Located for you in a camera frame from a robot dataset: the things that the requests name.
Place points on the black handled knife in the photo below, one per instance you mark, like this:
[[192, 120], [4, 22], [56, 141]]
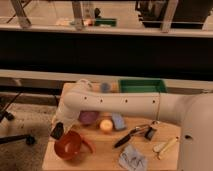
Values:
[[126, 138]]

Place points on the blue round object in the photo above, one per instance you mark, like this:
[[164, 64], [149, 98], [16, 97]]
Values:
[[105, 87]]

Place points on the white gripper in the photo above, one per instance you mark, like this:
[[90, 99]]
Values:
[[64, 119]]

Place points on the blue crumpled cloth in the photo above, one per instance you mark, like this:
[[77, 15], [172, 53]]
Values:
[[132, 160]]

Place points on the black tripod leg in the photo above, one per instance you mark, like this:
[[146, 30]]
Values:
[[30, 140]]

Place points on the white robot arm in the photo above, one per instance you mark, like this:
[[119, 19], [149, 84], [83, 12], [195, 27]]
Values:
[[193, 113]]

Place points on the small black clip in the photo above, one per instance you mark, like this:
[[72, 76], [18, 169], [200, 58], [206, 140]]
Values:
[[150, 133]]

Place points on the green plastic bin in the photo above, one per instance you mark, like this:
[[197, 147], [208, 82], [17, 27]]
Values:
[[141, 86]]

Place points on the purple bowl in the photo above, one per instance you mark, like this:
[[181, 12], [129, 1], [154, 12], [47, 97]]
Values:
[[88, 117]]

